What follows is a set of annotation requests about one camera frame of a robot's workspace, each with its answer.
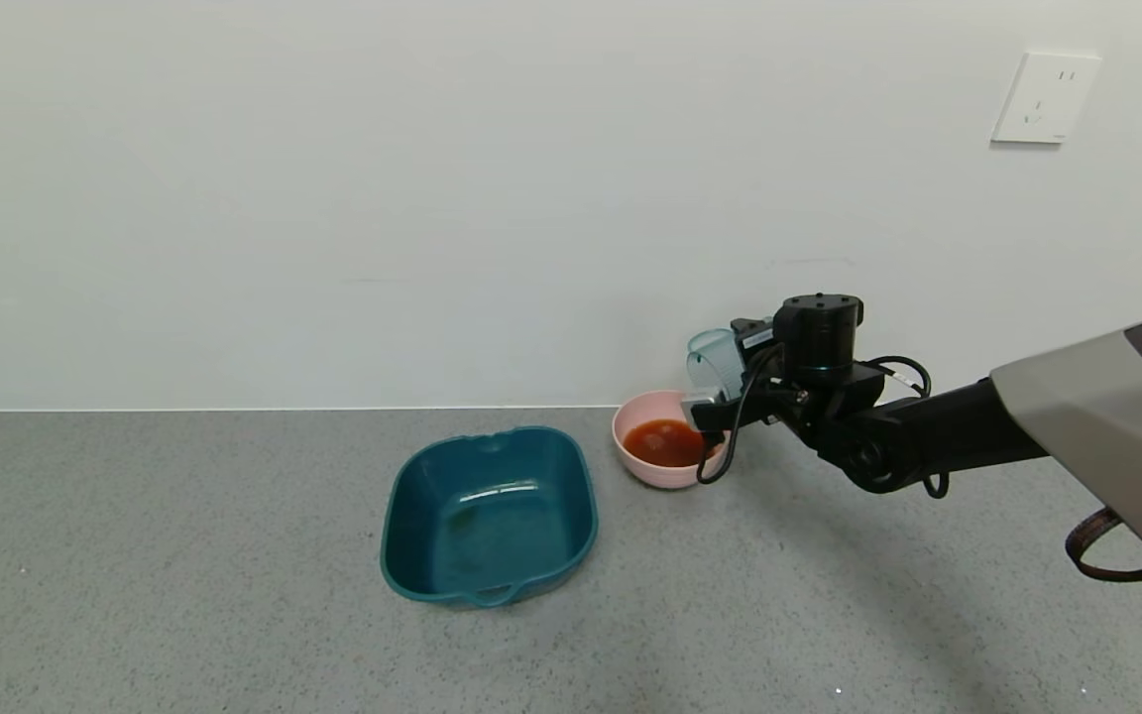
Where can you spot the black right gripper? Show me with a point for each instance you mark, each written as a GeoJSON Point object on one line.
{"type": "Point", "coordinates": [752, 338]}

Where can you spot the orange red liquid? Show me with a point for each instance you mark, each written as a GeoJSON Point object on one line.
{"type": "Point", "coordinates": [665, 441]}

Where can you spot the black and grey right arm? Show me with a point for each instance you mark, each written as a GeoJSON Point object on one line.
{"type": "Point", "coordinates": [1077, 416]}

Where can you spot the white wall socket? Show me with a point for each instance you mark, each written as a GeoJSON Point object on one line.
{"type": "Point", "coordinates": [1045, 97]}

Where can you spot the clear blue plastic cup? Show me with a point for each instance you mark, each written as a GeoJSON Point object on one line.
{"type": "Point", "coordinates": [715, 362]}

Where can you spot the teal plastic basin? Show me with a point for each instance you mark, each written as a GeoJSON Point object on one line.
{"type": "Point", "coordinates": [412, 565]}

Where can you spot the pink ribbed bowl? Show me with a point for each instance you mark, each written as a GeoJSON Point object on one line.
{"type": "Point", "coordinates": [645, 407]}

